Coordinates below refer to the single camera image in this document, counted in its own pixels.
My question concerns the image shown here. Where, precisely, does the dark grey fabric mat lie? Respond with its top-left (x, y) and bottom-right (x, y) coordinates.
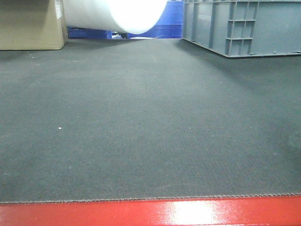
top-left (0, 39), bottom-right (301, 203)

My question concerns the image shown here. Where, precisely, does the blue plastic bin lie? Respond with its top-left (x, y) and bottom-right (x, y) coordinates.
top-left (67, 0), bottom-right (184, 39)

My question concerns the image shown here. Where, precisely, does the white bubble wrap roll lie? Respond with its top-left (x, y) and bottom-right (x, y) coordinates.
top-left (63, 0), bottom-right (167, 34)

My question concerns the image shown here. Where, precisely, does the grey plastic crate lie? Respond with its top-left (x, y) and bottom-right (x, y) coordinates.
top-left (182, 0), bottom-right (301, 58)

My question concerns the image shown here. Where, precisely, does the brown cardboard box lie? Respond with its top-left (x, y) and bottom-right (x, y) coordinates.
top-left (0, 0), bottom-right (68, 50)

